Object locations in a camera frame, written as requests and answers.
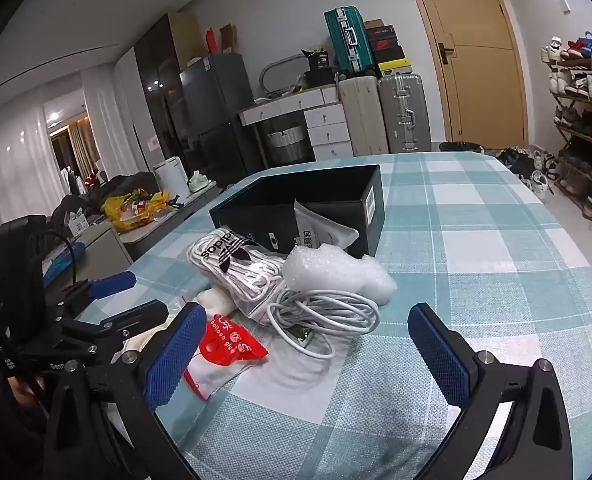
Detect red label clear packet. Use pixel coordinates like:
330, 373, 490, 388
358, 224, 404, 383
183, 312, 269, 401

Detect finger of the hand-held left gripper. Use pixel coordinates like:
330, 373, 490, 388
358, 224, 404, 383
51, 271, 138, 318
58, 300, 169, 356

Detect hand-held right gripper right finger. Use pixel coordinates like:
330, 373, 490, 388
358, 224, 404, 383
407, 302, 574, 480

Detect white air purifier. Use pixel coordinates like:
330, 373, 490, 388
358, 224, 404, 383
153, 157, 193, 196

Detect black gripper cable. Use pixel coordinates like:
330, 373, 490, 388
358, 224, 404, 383
43, 230, 79, 286

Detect yellow plastic bag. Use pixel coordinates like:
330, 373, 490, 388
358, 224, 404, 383
101, 189, 171, 231

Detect black cardboard box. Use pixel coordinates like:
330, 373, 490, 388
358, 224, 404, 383
209, 164, 387, 259

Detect white cable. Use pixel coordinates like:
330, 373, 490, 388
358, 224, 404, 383
263, 287, 381, 358

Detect grey curved frame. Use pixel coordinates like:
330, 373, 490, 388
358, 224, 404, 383
260, 54, 307, 98

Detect green and white packet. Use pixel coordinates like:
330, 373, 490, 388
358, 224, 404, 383
283, 327, 317, 348

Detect white drawer desk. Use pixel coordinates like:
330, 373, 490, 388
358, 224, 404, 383
239, 85, 354, 168

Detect beige suitcase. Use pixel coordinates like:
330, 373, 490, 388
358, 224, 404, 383
337, 76, 391, 157

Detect grey low cabinet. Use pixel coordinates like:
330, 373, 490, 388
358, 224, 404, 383
41, 200, 197, 286

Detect wooden door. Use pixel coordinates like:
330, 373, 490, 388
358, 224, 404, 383
400, 0, 529, 153

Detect light green tissue pack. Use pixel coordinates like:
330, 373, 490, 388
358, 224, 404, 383
188, 171, 217, 193

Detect person's left hand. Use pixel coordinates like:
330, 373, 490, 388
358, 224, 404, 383
6, 375, 44, 411

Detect woven laundry basket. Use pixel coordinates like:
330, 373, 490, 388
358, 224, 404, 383
266, 127, 311, 163

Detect large beige cardboard sheet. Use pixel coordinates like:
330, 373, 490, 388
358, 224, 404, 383
168, 12, 204, 66

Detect silver suitcase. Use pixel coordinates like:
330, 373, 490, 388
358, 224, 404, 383
378, 74, 433, 153

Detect black paper bag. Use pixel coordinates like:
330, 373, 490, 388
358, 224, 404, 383
301, 49, 331, 72

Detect yellow and black shoe box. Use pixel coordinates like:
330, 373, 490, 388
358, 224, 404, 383
377, 60, 411, 78

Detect scattered pile of shoes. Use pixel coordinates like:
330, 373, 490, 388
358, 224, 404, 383
496, 146, 559, 196

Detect white printed pouch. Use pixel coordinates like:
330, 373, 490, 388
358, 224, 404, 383
293, 200, 359, 250

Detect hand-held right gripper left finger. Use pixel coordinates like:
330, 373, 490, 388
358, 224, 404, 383
43, 302, 209, 480

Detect grey refrigerator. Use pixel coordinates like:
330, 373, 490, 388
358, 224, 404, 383
178, 52, 267, 186

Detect brown cardboard box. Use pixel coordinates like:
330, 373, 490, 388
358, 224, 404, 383
219, 23, 240, 55

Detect white bubble wrap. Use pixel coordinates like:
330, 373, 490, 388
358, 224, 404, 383
281, 241, 397, 306

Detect clear bag of white socks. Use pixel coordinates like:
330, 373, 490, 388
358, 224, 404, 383
186, 227, 289, 318

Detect teal suitcase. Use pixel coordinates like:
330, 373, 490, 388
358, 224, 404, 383
324, 6, 375, 75

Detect round trash bin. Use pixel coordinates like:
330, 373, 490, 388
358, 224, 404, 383
438, 141, 484, 155

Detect dark tall cabinet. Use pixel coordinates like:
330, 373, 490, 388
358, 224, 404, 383
133, 12, 201, 171

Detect white sheer curtain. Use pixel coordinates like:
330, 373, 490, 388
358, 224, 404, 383
0, 67, 147, 241

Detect teal checked tablecloth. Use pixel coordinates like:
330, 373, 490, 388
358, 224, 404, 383
76, 151, 592, 480

